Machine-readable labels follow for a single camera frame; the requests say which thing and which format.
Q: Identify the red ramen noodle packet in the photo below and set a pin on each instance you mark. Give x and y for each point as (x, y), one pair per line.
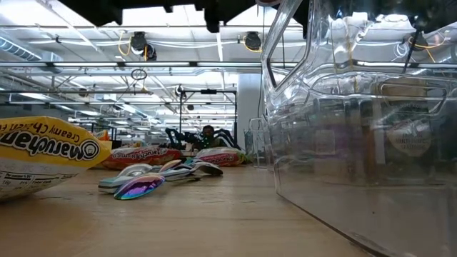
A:
(143, 157)

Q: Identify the person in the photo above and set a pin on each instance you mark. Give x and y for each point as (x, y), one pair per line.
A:
(208, 133)

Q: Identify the yellow ramen noodle packet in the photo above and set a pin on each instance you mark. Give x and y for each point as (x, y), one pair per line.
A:
(46, 142)

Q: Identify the solid teal spoon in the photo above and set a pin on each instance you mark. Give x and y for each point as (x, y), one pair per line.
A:
(189, 161)

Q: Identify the wide clear plastic bin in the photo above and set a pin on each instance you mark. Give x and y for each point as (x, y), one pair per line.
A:
(357, 185)

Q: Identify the black background station frame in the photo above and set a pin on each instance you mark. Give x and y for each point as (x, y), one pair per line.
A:
(209, 91)

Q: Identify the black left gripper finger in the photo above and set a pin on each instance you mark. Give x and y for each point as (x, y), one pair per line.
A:
(228, 9)

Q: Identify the narrow clear plastic bin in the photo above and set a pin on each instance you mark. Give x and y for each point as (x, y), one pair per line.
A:
(258, 142)

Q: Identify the black background robot arm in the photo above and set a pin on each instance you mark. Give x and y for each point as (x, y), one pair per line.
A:
(228, 137)
(178, 137)

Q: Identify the orange ramen noodle packet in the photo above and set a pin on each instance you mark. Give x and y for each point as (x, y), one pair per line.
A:
(101, 135)

